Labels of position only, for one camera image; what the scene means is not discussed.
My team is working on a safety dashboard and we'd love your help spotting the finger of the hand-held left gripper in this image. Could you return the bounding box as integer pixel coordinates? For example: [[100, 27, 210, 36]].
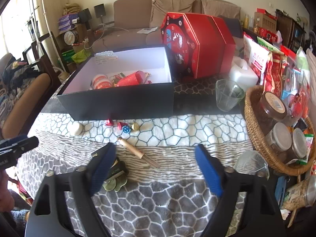
[[0, 136, 39, 154]]

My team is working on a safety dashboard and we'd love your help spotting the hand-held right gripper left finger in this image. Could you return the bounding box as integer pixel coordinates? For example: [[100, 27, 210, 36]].
[[25, 143, 117, 237]]

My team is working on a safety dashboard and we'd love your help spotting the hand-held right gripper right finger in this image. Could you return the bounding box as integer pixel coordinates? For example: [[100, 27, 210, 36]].
[[195, 144, 286, 237]]

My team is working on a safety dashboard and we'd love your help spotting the black tissue pack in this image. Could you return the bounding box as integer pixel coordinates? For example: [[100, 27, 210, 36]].
[[91, 150, 129, 181]]

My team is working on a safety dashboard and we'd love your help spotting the green flower-shaped dish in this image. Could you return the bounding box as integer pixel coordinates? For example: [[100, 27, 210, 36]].
[[103, 177, 128, 192]]

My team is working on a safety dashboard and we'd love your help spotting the wooden-handled tool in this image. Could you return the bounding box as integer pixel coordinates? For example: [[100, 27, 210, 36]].
[[117, 136, 160, 168]]

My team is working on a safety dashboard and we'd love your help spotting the white egg-shaped object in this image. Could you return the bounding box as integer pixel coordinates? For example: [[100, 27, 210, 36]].
[[69, 122, 83, 136]]

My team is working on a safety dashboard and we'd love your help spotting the black cardboard box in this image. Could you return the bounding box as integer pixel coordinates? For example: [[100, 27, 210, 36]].
[[57, 45, 175, 121]]

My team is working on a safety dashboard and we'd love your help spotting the brown armchair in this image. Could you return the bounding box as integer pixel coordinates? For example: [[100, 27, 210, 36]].
[[0, 53, 53, 139]]

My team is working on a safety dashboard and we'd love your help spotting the grey and white patterned blanket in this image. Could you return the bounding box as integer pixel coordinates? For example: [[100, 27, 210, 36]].
[[17, 76, 280, 237]]

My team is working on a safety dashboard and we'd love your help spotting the wicker basket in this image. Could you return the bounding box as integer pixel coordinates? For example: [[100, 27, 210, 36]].
[[244, 85, 316, 176]]

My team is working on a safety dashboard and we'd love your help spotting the clear drinking glass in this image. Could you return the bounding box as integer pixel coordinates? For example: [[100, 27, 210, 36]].
[[215, 79, 245, 112]]

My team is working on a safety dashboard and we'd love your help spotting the grey-lidded glass jar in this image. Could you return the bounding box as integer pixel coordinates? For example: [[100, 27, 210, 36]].
[[265, 122, 292, 159], [287, 128, 308, 164]]

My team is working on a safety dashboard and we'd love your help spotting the red and white jar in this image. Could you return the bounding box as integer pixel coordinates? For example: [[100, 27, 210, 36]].
[[90, 74, 113, 90]]

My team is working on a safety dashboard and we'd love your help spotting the brown jar with label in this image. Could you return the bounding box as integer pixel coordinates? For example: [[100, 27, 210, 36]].
[[256, 91, 288, 134]]

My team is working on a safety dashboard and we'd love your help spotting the red tin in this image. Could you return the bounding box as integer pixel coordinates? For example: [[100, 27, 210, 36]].
[[116, 70, 149, 87]]

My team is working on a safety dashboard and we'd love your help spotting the plastic jar of nuts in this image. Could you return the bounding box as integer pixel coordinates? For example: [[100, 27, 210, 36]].
[[281, 175, 316, 212]]

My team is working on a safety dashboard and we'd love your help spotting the white plastic tissue box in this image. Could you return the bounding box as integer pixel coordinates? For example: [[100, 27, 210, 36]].
[[228, 56, 259, 92]]

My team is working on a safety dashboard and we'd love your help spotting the dark wooden chair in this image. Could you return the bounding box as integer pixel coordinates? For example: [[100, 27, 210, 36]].
[[22, 32, 63, 80]]

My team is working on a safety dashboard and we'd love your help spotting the white coat stand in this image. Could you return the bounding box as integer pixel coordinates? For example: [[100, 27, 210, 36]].
[[26, 0, 66, 72]]

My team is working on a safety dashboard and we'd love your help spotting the round tin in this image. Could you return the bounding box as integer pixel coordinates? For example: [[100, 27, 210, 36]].
[[63, 29, 80, 45]]

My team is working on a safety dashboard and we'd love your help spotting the red hexagonal gift box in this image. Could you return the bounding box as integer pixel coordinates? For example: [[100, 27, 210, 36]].
[[160, 12, 236, 80]]

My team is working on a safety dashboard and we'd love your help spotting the white and red snack bag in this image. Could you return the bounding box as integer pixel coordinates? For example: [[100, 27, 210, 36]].
[[243, 33, 271, 80]]

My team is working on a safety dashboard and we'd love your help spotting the stack of purple packs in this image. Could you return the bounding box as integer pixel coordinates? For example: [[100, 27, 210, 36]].
[[58, 13, 81, 31]]

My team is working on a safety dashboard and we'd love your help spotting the green snack bag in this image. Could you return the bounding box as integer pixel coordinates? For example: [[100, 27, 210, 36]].
[[257, 36, 275, 53]]

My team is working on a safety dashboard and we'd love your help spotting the white paper sheet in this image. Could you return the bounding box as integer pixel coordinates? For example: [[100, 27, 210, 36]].
[[137, 26, 160, 34]]

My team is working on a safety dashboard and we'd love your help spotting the grey cushion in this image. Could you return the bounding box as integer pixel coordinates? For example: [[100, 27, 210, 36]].
[[217, 17, 244, 39]]

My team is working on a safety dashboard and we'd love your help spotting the black speaker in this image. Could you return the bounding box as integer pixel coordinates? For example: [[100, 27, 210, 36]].
[[79, 8, 92, 23], [93, 3, 105, 19]]

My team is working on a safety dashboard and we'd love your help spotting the brown sofa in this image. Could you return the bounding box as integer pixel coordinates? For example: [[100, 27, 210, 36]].
[[91, 0, 244, 55]]

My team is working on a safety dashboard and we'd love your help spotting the brown cardboard box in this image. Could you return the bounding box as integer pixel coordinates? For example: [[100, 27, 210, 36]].
[[253, 11, 277, 34]]

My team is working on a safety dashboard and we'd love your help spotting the dark wooden cabinet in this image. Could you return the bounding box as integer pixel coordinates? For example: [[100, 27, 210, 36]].
[[276, 12, 307, 53]]

